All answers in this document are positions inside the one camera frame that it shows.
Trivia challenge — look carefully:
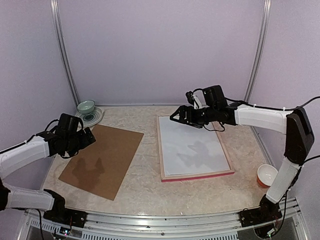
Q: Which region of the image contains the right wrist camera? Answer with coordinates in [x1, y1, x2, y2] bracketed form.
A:
[202, 85, 228, 110]

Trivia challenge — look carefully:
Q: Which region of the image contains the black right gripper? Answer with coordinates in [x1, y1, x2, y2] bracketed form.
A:
[170, 104, 218, 128]

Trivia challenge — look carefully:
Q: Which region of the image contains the wooden picture frame pink edge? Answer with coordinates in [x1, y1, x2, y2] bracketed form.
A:
[155, 113, 236, 183]

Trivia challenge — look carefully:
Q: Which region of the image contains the red and dark photo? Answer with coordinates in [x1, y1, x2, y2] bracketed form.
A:
[158, 115, 231, 176]

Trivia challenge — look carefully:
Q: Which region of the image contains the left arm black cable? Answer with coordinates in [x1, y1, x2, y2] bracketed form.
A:
[36, 209, 46, 240]

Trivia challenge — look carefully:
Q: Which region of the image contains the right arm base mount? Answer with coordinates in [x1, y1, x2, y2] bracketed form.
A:
[238, 195, 283, 228]

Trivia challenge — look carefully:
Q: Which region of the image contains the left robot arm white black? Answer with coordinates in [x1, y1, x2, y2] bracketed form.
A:
[0, 127, 96, 223]

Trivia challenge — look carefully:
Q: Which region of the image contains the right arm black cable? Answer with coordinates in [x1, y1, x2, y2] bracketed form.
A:
[224, 96, 320, 163]

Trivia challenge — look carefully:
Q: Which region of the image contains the left aluminium corner post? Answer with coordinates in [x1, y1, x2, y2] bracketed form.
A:
[50, 0, 80, 107]

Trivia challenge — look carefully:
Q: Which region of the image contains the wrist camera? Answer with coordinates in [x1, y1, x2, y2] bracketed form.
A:
[55, 113, 84, 137]
[202, 85, 228, 110]

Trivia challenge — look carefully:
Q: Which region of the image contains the right aluminium corner post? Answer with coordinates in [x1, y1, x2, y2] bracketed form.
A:
[244, 0, 272, 102]

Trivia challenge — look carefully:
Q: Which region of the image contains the brown backing board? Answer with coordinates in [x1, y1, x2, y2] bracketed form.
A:
[59, 124, 144, 201]

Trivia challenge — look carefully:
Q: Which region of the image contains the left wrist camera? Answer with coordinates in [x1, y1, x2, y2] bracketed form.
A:
[55, 113, 84, 137]

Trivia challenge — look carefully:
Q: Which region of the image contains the green ceramic bowl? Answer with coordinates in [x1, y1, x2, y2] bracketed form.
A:
[77, 100, 96, 115]

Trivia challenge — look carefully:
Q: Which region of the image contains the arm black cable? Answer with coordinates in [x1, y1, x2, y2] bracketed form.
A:
[224, 96, 320, 163]
[36, 209, 46, 240]

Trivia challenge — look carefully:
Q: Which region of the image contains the pale green patterned plate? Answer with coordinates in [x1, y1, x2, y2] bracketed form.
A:
[75, 107, 105, 128]

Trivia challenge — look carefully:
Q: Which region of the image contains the aluminium corner post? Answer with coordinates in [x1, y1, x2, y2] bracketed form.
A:
[50, 0, 80, 107]
[244, 0, 272, 102]

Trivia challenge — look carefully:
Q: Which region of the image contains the orange white bowl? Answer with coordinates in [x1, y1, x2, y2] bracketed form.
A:
[257, 164, 278, 188]

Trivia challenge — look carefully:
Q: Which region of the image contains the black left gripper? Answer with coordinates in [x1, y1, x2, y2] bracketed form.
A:
[65, 126, 96, 157]

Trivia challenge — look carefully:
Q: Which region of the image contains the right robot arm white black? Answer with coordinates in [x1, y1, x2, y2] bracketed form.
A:
[169, 103, 315, 222]

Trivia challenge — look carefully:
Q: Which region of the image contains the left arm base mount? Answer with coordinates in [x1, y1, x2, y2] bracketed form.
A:
[43, 208, 88, 228]

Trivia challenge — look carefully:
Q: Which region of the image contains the aluminium front rail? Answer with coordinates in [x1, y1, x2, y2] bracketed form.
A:
[17, 197, 308, 240]

